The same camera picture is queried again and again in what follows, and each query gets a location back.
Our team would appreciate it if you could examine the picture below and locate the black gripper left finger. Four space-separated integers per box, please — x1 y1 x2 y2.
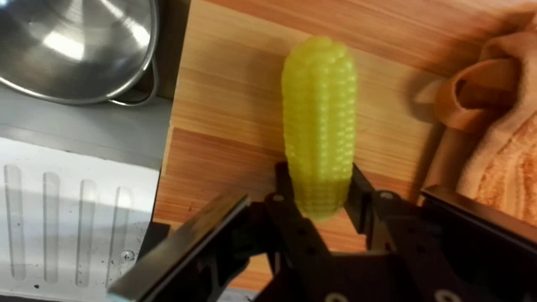
265 161 333 275

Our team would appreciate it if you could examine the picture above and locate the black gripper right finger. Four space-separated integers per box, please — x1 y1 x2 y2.
343 165 430 267

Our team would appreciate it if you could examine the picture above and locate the yellow toy corn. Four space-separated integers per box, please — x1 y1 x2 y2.
281 35 359 222

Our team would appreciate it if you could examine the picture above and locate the orange cloth towel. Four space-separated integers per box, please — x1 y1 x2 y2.
416 10 537 225

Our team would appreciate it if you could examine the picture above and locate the white toy sink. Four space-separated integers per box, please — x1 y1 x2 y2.
0 82 175 302

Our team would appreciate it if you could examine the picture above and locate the steel pot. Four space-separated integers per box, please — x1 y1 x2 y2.
0 0 161 108

